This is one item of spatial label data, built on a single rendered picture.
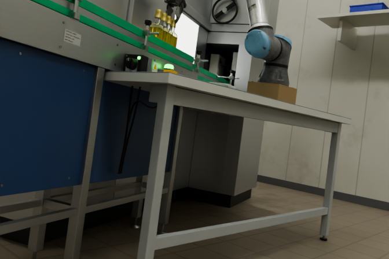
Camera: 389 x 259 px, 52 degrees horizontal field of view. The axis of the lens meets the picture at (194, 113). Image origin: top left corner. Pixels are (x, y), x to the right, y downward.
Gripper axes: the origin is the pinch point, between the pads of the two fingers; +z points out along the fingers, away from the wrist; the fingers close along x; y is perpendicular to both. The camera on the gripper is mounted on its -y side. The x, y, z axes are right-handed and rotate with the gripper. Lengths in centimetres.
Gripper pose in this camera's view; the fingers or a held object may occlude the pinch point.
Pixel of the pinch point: (173, 21)
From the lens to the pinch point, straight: 232.1
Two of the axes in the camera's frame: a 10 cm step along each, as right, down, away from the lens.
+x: 9.2, 1.1, -3.7
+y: -3.6, -0.7, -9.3
